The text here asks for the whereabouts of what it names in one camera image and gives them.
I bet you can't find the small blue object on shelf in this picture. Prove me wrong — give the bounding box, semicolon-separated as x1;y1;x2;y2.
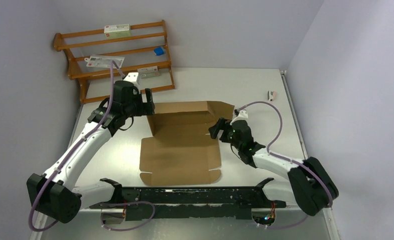
153;46;165;56

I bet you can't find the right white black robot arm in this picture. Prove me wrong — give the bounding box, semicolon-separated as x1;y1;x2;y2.
208;117;339;216

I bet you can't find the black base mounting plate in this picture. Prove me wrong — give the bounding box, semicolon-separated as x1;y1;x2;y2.
89;186;287;222

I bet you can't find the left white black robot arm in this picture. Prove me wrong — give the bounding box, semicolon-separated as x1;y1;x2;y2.
27;80;155;224

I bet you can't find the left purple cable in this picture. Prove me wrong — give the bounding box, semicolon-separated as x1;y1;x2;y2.
28;59;156;232

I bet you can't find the brown cardboard box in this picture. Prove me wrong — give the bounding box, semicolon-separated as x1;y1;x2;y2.
139;101;234;187

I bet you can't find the small pink white object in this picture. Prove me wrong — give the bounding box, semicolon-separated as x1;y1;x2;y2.
268;91;277;102

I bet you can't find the clear plastic package on shelf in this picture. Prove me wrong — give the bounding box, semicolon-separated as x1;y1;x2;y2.
84;55;125;69

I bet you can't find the purple cable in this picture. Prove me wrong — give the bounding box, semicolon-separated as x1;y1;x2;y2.
234;100;334;230
28;59;156;232

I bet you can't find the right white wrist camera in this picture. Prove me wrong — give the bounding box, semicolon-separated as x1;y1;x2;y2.
231;109;248;125

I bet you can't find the orange wooden shelf rack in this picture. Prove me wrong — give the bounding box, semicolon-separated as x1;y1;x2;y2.
53;20;176;104

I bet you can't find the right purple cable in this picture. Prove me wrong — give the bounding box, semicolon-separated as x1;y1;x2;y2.
234;100;334;230

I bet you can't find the white box lower shelf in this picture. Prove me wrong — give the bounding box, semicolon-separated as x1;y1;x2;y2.
137;66;160;79

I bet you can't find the aluminium frame rail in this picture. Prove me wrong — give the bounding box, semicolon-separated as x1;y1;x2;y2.
29;187;341;240

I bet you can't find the white green box top shelf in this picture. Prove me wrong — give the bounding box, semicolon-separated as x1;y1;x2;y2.
104;24;132;39

